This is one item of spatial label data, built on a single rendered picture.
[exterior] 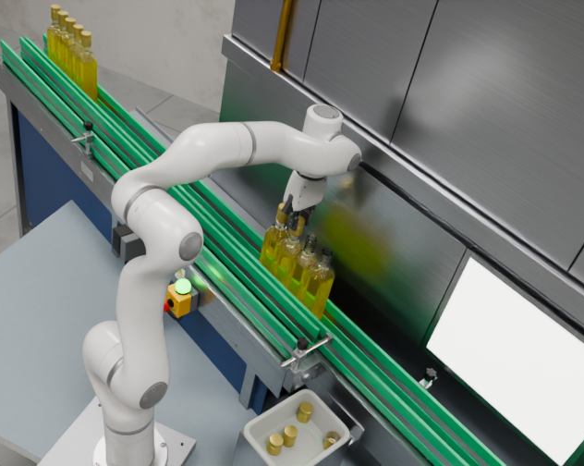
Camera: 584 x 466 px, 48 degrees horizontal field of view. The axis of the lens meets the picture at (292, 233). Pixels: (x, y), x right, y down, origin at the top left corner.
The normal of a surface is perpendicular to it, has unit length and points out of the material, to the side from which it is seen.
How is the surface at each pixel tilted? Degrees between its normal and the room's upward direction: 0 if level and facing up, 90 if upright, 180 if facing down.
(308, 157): 79
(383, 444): 90
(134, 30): 90
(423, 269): 90
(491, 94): 90
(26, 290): 0
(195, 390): 0
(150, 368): 58
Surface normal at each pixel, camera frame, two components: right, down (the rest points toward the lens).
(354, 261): -0.74, 0.31
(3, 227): 0.18, -0.75
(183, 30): -0.39, 0.53
